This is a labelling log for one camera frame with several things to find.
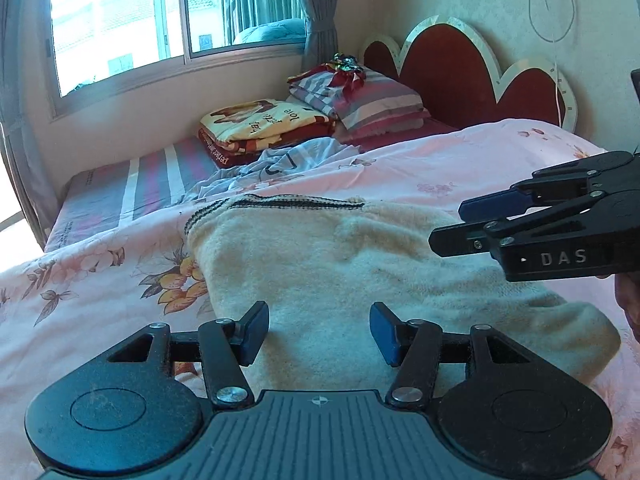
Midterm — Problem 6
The striped mattress sheet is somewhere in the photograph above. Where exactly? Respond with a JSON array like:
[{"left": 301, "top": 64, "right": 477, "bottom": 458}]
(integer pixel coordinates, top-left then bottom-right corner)
[{"left": 44, "top": 135, "right": 223, "bottom": 253}]

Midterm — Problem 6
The white wall cable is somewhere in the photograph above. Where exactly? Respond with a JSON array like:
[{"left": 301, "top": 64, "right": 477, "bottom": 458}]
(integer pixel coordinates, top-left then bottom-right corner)
[{"left": 529, "top": 0, "right": 576, "bottom": 127}]

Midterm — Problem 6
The striped pillow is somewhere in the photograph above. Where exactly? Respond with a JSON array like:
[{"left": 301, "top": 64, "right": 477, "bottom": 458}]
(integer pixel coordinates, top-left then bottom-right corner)
[{"left": 332, "top": 77, "right": 433, "bottom": 137}]

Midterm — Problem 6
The blue quilt outside window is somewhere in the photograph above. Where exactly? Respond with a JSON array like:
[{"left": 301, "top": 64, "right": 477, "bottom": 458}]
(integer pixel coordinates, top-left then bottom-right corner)
[{"left": 232, "top": 17, "right": 307, "bottom": 46}]

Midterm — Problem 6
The light blue white garment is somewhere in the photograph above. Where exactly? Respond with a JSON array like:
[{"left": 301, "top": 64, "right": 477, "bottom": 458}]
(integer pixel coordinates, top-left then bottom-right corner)
[{"left": 182, "top": 139, "right": 363, "bottom": 206}]

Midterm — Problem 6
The folded yellow printed blanket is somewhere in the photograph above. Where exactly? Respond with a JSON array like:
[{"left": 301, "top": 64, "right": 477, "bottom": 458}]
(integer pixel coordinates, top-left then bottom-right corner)
[{"left": 197, "top": 99, "right": 337, "bottom": 167}]

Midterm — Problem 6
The sliding window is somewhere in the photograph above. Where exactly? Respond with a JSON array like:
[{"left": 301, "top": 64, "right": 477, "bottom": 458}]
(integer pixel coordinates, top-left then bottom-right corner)
[{"left": 35, "top": 0, "right": 310, "bottom": 117}]

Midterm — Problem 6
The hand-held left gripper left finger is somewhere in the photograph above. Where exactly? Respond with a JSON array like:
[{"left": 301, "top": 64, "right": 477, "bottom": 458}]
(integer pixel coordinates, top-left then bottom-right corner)
[{"left": 106, "top": 301, "right": 270, "bottom": 409}]

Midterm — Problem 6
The pink floral quilt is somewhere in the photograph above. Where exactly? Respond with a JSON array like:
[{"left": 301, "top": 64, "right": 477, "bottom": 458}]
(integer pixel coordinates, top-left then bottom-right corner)
[{"left": 0, "top": 119, "right": 640, "bottom": 480}]

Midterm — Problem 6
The cream sweater with black stripes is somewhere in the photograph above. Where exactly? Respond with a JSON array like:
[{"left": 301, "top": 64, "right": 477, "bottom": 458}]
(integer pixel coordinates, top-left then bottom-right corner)
[{"left": 185, "top": 194, "right": 622, "bottom": 392}]

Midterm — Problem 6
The folded striped bedding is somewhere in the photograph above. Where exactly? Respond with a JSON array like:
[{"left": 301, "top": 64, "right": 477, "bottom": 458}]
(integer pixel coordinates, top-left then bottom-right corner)
[{"left": 287, "top": 62, "right": 368, "bottom": 116}]

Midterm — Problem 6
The red scalloped headboard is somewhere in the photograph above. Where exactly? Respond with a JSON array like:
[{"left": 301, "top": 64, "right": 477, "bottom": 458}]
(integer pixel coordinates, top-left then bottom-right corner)
[{"left": 361, "top": 16, "right": 580, "bottom": 133}]

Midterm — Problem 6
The person's right hand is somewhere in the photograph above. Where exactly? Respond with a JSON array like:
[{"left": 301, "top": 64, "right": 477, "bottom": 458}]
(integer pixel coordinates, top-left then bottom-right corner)
[{"left": 614, "top": 275, "right": 640, "bottom": 343}]

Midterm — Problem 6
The grey curtain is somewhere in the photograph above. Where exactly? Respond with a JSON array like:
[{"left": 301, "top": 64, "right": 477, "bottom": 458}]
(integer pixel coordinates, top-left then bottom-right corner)
[
  {"left": 0, "top": 0, "right": 60, "bottom": 252},
  {"left": 220, "top": 0, "right": 347, "bottom": 75}
]

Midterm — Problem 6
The shiny colourful ornament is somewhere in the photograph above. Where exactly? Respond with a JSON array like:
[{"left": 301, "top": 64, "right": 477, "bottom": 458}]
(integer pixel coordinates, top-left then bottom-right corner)
[{"left": 331, "top": 52, "right": 362, "bottom": 73}]

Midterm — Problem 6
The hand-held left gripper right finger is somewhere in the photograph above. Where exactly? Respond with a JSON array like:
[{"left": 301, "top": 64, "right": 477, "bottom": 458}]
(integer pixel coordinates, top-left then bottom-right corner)
[{"left": 369, "top": 302, "right": 537, "bottom": 407}]

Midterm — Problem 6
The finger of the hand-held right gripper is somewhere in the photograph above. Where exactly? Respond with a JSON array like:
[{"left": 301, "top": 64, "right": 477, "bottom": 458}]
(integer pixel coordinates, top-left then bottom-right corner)
[
  {"left": 429, "top": 185, "right": 640, "bottom": 260},
  {"left": 459, "top": 151, "right": 636, "bottom": 222}
]

